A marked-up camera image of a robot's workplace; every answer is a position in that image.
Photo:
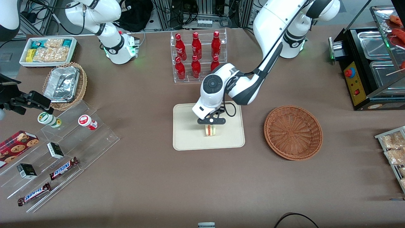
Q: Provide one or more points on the clear acrylic stepped shelf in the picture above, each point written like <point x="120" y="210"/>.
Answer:
<point x="95" y="142"/>

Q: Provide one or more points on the white snack bin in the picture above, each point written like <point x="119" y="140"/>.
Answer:
<point x="23" y="61"/>

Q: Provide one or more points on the clear acrylic bottle rack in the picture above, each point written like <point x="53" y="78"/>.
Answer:
<point x="204" y="34"/>

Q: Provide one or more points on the red capped white bottle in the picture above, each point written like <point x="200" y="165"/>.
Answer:
<point x="87" y="122"/>

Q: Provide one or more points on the aluminium foil container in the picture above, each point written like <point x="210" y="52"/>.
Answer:
<point x="61" y="84"/>

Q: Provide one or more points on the small tan wicker basket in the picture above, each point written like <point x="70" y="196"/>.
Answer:
<point x="83" y="85"/>

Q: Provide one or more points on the white power strip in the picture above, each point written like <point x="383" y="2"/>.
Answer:
<point x="204" y="23"/>

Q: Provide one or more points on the snickers chocolate bar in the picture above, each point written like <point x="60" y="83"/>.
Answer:
<point x="33" y="194"/>
<point x="63" y="168"/>

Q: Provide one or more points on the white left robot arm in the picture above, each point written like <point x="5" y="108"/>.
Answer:
<point x="269" y="25"/>

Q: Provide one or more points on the beige plastic tray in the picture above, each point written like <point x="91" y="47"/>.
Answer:
<point x="190" y="136"/>

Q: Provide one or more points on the clear bag of rice snacks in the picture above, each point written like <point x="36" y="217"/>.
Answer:
<point x="392" y="141"/>
<point x="395" y="156"/>
<point x="402" y="172"/>

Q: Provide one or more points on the black glass food warmer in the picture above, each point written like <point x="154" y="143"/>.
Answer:
<point x="356" y="79"/>

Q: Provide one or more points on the red cola bottle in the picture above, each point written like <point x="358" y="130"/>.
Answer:
<point x="196" y="69"/>
<point x="180" y="49"/>
<point x="214" y="65"/>
<point x="180" y="70"/>
<point x="216" y="46"/>
<point x="196" y="47"/>

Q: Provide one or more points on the teal snack packet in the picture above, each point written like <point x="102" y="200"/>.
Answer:
<point x="67" y="43"/>
<point x="39" y="43"/>

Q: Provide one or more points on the triangle sandwich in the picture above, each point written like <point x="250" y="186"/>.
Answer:
<point x="211" y="130"/>

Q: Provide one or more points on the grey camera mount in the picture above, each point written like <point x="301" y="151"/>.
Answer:
<point x="206" y="225"/>

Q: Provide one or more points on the wooden skewer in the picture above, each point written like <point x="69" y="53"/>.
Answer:
<point x="395" y="72"/>

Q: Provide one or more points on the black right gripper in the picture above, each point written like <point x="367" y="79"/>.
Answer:
<point x="10" y="94"/>

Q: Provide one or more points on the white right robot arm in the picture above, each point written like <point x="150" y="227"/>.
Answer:
<point x="110" y="47"/>

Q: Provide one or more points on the steel warmer pan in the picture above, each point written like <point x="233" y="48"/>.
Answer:
<point x="384" y="74"/>
<point x="373" y="44"/>

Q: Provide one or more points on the round brown wicker basket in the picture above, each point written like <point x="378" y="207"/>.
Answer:
<point x="292" y="133"/>

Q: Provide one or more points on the black bag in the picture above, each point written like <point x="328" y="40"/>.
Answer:
<point x="136" y="15"/>

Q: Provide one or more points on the clear bag of puffed snacks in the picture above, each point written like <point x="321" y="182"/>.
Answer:
<point x="53" y="42"/>
<point x="52" y="54"/>

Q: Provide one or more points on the green capped white bottle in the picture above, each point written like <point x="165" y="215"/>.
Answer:
<point x="49" y="119"/>

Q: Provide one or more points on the red cookie box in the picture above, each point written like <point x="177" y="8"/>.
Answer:
<point x="15" y="147"/>

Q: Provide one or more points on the yellow snack packet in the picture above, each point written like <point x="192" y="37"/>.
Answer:
<point x="30" y="55"/>

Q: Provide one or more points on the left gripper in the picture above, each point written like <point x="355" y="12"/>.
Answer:
<point x="218" y="111"/>

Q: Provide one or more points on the small black carton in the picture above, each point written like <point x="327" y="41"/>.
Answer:
<point x="55" y="150"/>
<point x="27" y="171"/>

